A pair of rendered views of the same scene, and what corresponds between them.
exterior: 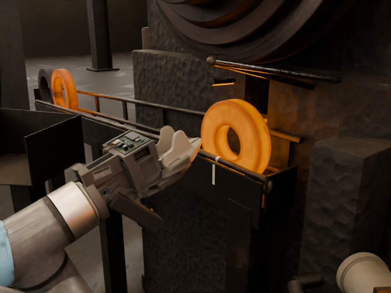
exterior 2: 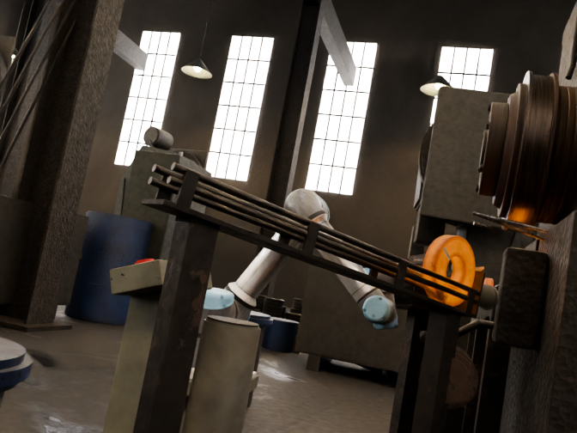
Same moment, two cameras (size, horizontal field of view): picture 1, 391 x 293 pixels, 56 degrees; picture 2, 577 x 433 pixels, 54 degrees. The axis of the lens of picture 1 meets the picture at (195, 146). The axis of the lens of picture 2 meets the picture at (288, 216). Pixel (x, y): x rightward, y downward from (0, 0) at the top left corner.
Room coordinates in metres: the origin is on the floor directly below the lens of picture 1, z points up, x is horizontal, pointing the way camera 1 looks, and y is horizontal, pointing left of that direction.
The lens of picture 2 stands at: (-0.83, -1.02, 0.63)
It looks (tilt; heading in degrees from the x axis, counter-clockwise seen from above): 6 degrees up; 55
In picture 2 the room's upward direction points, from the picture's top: 10 degrees clockwise
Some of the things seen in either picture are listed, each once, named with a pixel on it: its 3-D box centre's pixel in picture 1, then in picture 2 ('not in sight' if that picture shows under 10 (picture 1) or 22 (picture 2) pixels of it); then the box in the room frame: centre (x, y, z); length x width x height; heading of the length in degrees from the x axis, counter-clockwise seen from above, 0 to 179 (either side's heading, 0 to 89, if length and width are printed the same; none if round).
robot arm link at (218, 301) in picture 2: not in sight; (212, 310); (0.03, 0.52, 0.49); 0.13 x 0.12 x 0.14; 37
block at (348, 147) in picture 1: (345, 218); (520, 298); (0.47, -0.22, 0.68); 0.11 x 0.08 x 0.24; 128
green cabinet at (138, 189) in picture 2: not in sight; (160, 240); (1.25, 3.88, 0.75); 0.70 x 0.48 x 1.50; 38
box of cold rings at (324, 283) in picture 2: not in sight; (373, 323); (2.39, 2.17, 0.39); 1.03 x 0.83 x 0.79; 132
